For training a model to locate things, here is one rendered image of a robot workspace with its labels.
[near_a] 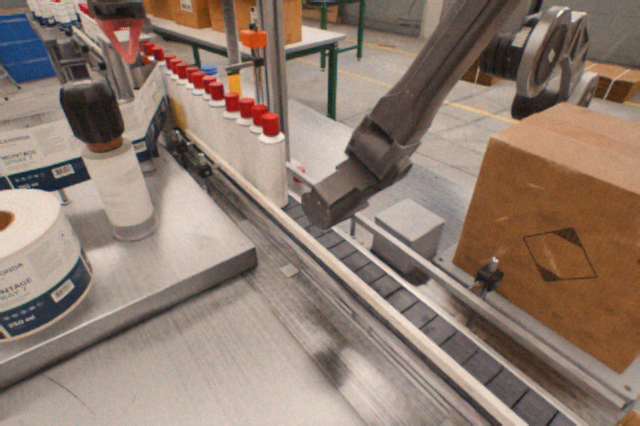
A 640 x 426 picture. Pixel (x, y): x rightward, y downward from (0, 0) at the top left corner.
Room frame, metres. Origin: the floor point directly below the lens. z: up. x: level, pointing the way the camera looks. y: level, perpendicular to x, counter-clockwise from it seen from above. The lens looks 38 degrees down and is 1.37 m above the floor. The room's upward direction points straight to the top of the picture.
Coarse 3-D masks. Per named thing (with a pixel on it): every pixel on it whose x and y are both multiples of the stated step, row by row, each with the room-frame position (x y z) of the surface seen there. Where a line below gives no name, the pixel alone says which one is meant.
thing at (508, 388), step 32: (352, 256) 0.52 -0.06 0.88; (352, 288) 0.44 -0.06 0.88; (384, 288) 0.44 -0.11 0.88; (384, 320) 0.37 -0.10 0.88; (416, 320) 0.37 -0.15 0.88; (416, 352) 0.31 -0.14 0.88; (448, 352) 0.31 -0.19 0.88; (480, 352) 0.31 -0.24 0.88; (512, 384) 0.26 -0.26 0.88; (544, 416) 0.22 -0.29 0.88
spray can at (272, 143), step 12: (264, 120) 0.67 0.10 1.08; (276, 120) 0.68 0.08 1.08; (264, 132) 0.68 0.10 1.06; (276, 132) 0.68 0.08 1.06; (264, 144) 0.67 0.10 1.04; (276, 144) 0.67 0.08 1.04; (264, 156) 0.67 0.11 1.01; (276, 156) 0.67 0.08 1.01; (264, 168) 0.67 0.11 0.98; (276, 168) 0.66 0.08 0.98; (264, 180) 0.67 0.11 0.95; (276, 180) 0.66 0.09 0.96; (276, 192) 0.66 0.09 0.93; (276, 204) 0.66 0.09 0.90
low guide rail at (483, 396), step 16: (240, 176) 0.75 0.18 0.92; (256, 192) 0.68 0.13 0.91; (272, 208) 0.62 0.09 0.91; (288, 224) 0.57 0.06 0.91; (304, 240) 0.53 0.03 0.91; (320, 256) 0.49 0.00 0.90; (336, 272) 0.46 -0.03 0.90; (368, 288) 0.41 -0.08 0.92; (384, 304) 0.37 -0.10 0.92; (400, 320) 0.34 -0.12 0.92; (416, 336) 0.32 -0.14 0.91; (432, 352) 0.29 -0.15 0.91; (448, 368) 0.27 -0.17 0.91; (464, 384) 0.25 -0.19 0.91; (480, 384) 0.24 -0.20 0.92; (480, 400) 0.23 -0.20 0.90; (496, 400) 0.22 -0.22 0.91; (496, 416) 0.21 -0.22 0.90; (512, 416) 0.21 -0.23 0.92
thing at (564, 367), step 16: (304, 176) 0.67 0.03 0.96; (368, 224) 0.51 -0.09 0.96; (384, 240) 0.48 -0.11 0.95; (416, 256) 0.43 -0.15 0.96; (432, 272) 0.40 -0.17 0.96; (448, 288) 0.37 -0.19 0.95; (464, 288) 0.36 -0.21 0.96; (480, 304) 0.33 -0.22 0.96; (496, 320) 0.31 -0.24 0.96; (512, 336) 0.29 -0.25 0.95; (528, 336) 0.28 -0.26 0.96; (544, 352) 0.26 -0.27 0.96; (560, 368) 0.24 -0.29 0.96; (576, 368) 0.24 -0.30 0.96; (576, 384) 0.23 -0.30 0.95; (592, 384) 0.22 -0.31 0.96; (608, 400) 0.20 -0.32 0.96
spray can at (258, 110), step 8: (256, 104) 0.75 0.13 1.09; (264, 104) 0.75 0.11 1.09; (256, 112) 0.72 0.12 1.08; (264, 112) 0.72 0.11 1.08; (256, 120) 0.72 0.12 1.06; (256, 128) 0.72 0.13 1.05; (256, 136) 0.71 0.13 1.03; (256, 144) 0.71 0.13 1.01; (256, 152) 0.71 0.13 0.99; (256, 160) 0.71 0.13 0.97; (256, 168) 0.72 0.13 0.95; (256, 176) 0.72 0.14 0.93; (256, 184) 0.72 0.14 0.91; (264, 192) 0.71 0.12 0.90
